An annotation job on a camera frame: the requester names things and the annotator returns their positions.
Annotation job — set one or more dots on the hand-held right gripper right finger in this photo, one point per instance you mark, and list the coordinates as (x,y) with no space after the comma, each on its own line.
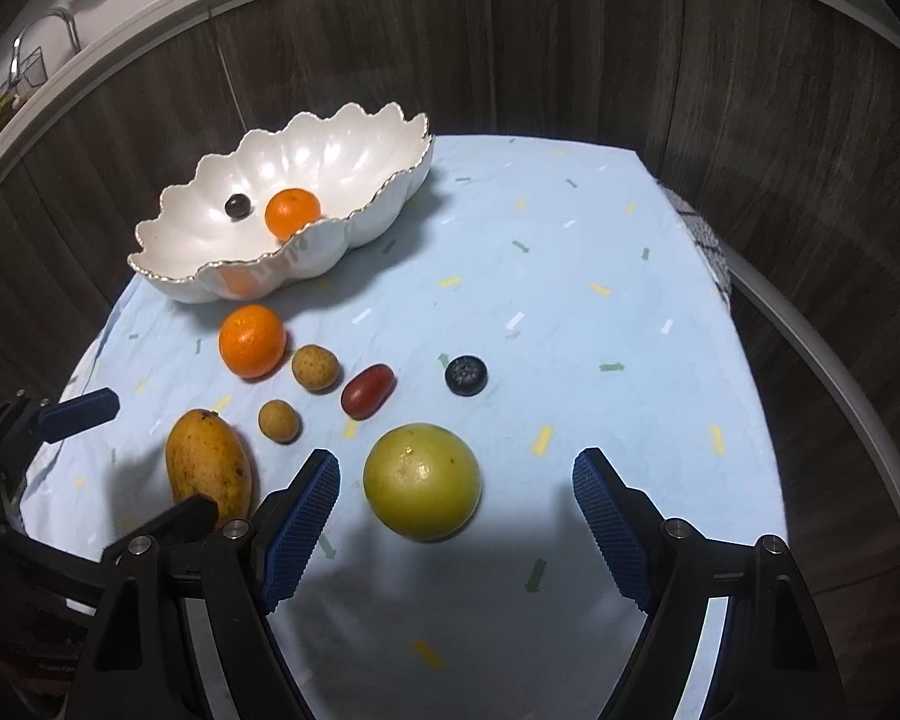
(611,532)

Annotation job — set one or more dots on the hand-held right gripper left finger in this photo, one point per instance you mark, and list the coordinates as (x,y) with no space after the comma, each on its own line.
(300,529)

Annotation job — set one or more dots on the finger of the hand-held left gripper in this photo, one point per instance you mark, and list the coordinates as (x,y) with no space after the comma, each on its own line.
(82,412)
(172,521)

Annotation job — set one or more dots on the yellow mango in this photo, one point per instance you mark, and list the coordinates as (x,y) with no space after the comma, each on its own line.
(206,457)

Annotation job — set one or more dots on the brown longan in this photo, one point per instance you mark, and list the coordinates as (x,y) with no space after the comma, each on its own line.
(280,421)
(315,367)

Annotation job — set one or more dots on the round green citrus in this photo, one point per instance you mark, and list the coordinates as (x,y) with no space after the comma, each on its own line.
(422,482)

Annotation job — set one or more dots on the red-brown date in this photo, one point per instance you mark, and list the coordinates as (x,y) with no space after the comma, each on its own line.
(367,391)

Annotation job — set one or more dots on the orange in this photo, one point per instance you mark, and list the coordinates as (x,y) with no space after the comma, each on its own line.
(292,214)
(252,342)

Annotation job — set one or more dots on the dark grape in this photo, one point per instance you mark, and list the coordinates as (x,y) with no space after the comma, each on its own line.
(237,207)
(466,375)

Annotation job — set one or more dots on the white shell-shaped bowl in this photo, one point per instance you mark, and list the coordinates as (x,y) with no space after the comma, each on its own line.
(330,157)

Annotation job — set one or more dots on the light blue patterned tablecloth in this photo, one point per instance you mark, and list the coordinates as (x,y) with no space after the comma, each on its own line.
(570,300)

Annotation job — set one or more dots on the white curved ledge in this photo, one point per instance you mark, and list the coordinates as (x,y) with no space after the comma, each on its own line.
(817,360)

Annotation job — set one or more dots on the checked cloth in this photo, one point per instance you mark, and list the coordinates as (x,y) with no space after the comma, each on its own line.
(701,232)

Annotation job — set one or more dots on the metal faucet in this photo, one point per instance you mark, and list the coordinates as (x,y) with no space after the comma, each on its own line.
(45,26)

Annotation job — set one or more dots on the dark wooden cabinet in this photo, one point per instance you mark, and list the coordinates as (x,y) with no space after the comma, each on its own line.
(570,52)

